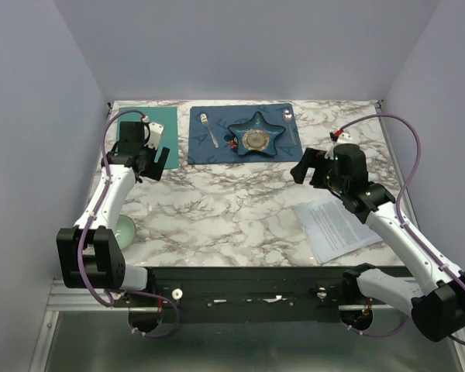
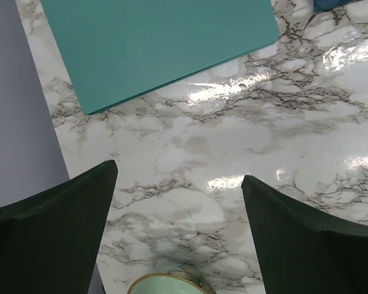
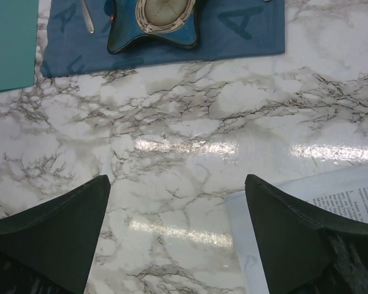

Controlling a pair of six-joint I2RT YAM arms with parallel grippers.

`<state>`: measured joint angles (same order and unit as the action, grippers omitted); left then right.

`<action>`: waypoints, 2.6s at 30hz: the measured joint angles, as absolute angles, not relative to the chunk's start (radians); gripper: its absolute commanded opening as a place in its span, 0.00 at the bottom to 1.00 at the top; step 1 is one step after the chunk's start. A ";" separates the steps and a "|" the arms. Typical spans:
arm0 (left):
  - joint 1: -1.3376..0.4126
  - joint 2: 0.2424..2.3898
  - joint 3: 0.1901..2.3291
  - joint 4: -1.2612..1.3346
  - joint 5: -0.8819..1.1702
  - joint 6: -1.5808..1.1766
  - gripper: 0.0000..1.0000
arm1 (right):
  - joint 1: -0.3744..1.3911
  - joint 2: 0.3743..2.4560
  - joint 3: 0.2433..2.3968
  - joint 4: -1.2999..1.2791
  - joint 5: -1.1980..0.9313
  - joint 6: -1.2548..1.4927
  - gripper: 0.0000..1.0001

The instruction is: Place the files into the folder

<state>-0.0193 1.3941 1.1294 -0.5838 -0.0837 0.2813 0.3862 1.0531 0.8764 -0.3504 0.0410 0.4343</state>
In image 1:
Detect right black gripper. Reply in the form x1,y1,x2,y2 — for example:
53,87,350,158
290,146,347,195

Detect teal plastic folder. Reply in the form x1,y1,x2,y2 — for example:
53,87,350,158
119,106,180,170

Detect printed paper sheets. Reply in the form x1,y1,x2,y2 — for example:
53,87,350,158
294,195,382,264

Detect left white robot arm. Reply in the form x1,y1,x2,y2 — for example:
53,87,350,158
56,122,170,306

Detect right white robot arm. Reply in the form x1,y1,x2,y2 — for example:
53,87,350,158
291,143,465,342

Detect silver spoon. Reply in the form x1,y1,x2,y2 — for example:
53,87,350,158
282,109,298,146

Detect blue star-shaped dish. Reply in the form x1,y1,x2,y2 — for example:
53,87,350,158
228,112,286,157

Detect blue placemat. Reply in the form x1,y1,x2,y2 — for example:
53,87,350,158
188,103,303,165

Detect silver fork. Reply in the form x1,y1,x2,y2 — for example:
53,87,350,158
200,113,219,148

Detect green floral bowl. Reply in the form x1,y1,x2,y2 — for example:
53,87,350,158
115,215,136,250

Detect small red figurine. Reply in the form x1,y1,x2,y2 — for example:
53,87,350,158
228,140,238,149

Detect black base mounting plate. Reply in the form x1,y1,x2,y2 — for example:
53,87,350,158
110,265,412,325

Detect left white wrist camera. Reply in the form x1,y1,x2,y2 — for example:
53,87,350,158
141,115,165,150

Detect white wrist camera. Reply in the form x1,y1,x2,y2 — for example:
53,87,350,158
141,115,165,150
329,129,354,146

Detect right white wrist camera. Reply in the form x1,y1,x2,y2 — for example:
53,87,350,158
329,129,354,146

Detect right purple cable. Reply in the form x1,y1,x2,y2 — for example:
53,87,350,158
331,113,465,349

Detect aluminium frame rail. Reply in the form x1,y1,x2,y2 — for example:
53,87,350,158
29,278,117,372

